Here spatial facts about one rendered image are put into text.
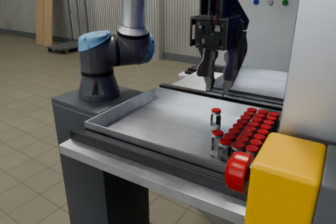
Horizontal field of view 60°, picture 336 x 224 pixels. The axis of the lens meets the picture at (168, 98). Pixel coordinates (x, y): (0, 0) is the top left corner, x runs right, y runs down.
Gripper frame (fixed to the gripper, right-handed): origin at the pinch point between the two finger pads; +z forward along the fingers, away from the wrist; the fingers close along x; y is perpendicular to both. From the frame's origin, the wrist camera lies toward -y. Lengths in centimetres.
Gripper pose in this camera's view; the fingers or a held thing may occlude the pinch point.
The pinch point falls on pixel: (219, 84)
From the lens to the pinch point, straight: 60.6
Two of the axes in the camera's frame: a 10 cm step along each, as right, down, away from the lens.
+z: 0.0, 9.3, 3.6
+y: -5.2, 3.0, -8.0
